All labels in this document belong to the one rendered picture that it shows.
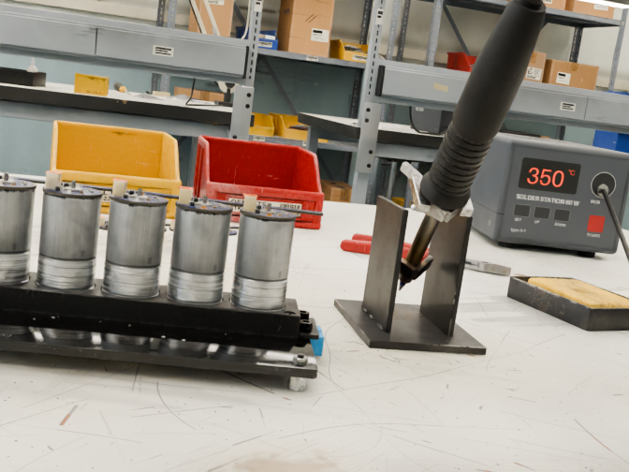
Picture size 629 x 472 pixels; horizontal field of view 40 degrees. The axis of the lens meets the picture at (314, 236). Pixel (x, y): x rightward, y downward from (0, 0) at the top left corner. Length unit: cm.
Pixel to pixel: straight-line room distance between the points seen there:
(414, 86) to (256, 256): 257
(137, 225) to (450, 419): 15
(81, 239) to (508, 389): 20
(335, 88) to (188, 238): 471
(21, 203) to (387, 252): 18
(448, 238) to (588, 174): 35
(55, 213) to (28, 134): 444
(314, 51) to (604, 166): 386
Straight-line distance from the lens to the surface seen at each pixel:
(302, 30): 457
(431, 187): 41
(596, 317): 53
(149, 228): 37
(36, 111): 274
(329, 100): 505
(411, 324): 45
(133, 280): 37
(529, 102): 313
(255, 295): 37
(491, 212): 77
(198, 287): 37
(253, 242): 37
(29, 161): 483
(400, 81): 290
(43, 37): 267
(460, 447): 32
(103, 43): 268
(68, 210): 37
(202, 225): 36
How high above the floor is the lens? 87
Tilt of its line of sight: 10 degrees down
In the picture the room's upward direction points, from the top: 8 degrees clockwise
